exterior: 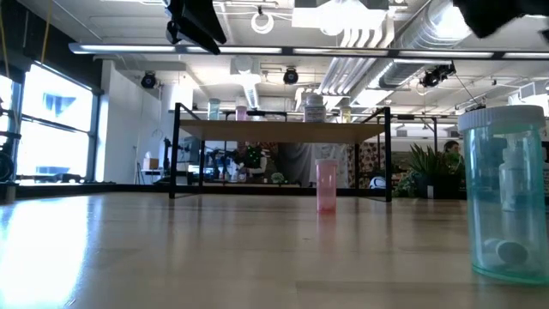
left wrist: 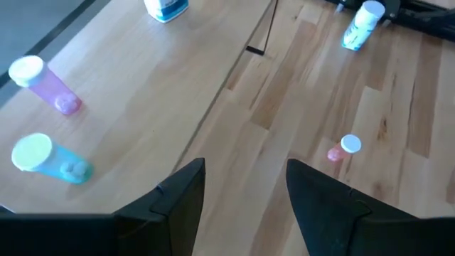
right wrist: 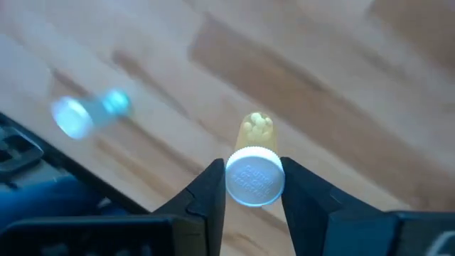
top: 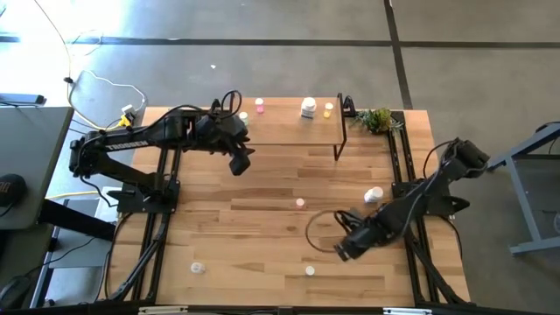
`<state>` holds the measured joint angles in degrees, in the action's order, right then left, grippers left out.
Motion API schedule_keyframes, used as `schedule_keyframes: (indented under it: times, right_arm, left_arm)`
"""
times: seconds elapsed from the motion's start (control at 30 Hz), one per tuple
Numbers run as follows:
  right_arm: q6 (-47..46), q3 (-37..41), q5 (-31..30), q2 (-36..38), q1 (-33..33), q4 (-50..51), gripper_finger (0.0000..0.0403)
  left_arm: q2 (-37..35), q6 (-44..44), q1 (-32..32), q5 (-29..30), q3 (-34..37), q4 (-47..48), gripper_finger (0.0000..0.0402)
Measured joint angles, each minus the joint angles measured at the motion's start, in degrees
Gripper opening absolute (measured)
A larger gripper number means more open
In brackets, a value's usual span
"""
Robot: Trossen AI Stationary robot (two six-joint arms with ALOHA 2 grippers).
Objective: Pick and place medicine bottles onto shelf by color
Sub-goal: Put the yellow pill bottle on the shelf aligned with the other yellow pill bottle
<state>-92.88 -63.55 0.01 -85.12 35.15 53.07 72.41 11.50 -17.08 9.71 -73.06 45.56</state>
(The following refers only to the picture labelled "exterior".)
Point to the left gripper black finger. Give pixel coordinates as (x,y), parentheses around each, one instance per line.
(195,40)
(201,15)

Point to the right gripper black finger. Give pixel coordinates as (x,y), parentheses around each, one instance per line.
(489,15)

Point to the large teal plastic bottle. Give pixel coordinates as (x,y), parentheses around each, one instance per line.
(480,193)

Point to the pink medicine bottle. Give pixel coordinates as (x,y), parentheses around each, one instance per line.
(326,186)

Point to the pale green bottle on shelf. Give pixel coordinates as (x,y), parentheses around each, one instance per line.
(213,110)

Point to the small purple medicine bottle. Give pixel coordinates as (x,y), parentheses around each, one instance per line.
(241,113)

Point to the black round ceiling spotlight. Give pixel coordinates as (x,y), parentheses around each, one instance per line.
(290,76)
(149,80)

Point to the long overhead light bar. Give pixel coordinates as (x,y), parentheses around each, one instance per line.
(128,48)

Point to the cardboard box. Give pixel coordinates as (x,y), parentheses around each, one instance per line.
(151,163)

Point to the person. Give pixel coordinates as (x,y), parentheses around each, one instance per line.
(253,161)
(451,148)

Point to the tripod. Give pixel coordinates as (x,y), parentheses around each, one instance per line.
(138,167)

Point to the white corrugated ducts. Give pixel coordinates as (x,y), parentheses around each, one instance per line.
(343,73)

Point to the small potted plant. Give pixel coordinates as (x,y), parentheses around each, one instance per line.
(278,177)

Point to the grey hanging cloth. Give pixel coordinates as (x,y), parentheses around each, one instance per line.
(296,165)

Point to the green plant black pot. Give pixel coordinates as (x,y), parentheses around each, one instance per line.
(429,171)

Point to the white patterned hanging cloth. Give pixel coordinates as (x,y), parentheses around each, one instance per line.
(330,150)

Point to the large window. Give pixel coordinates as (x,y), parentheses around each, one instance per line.
(56,150)

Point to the dark patterned hanging cloth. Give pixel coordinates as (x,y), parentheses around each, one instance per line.
(369,161)

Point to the black and white ball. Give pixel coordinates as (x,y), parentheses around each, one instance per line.
(377,183)

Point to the black equipment with wheel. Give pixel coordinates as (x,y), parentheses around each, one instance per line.
(5,165)

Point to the white round duct vent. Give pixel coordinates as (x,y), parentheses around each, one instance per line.
(244,68)

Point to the silver air duct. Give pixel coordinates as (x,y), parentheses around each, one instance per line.
(420,38)

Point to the black frame wooden shelf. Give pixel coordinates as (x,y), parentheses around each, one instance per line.
(279,131)

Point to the black metal frame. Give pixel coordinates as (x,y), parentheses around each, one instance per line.
(434,129)

